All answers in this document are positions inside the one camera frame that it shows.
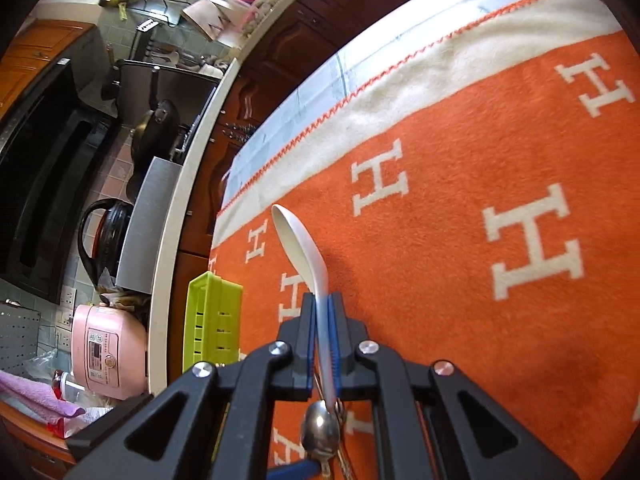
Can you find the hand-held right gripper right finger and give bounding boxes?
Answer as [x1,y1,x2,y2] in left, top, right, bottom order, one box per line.
[330,292,581,480]

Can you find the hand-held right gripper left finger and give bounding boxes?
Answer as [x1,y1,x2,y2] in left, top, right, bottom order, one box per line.
[65,292,317,480]

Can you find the small metal spoon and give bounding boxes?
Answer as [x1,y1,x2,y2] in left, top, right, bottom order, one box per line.
[299,399,352,480]

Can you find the white ceramic spoon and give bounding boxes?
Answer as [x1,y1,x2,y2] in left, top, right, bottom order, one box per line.
[270,203,342,410]

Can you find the green plastic tray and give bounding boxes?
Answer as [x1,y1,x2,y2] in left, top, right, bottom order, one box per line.
[182,270,245,375]

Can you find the orange printed blanket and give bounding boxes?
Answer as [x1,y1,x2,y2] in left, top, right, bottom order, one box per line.
[207,0,640,480]

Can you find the steel splash panel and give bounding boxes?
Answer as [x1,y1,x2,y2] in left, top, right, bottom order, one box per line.
[115,155,183,296]

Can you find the pink rice cooker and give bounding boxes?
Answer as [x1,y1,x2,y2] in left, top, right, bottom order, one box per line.
[70,302,150,402]

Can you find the white countertop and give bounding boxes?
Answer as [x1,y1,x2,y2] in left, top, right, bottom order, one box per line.
[146,0,326,396]

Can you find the black electric kettle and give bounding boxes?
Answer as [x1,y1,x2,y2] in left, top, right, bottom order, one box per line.
[77,198,134,292]

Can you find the black wok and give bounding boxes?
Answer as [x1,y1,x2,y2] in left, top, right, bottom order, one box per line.
[128,99,181,167]

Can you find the purple cloth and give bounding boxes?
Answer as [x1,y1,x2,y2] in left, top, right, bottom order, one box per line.
[0,369,87,419]

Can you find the perforated metal panel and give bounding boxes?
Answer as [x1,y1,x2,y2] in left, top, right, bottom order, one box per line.
[0,300,42,377]

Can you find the brown wooden cabinets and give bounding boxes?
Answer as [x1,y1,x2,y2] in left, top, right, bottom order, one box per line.
[167,0,426,376]

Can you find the pale blue table cover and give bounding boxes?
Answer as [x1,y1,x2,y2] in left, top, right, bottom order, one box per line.
[220,0,576,196]

